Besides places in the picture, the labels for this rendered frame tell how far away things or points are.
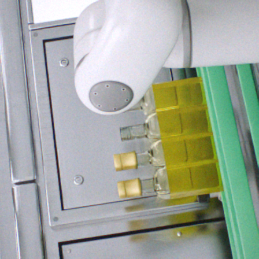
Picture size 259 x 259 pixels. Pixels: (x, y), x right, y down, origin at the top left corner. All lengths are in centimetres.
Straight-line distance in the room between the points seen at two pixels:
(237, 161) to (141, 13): 49
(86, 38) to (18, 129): 67
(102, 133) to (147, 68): 68
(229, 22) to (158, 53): 14
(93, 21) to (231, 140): 41
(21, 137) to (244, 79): 53
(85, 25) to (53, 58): 68
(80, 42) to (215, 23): 18
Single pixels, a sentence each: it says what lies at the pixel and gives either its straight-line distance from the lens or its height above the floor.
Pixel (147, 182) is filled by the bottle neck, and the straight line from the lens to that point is 138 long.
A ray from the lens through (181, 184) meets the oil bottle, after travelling 136.
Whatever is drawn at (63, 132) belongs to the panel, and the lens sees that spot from 158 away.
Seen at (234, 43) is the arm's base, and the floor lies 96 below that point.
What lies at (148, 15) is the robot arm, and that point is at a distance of 85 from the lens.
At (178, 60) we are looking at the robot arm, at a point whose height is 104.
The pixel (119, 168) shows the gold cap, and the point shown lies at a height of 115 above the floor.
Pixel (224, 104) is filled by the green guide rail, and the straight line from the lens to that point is 130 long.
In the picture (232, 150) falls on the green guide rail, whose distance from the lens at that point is 128.
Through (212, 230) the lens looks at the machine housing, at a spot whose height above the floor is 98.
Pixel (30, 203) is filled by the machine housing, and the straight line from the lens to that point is 155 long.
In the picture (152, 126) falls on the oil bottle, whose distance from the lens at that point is 141.
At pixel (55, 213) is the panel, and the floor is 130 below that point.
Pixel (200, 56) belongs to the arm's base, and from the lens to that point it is 99.
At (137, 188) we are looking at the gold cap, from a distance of 137.
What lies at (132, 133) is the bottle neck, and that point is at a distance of 142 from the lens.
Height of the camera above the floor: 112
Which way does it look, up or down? level
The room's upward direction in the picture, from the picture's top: 99 degrees counter-clockwise
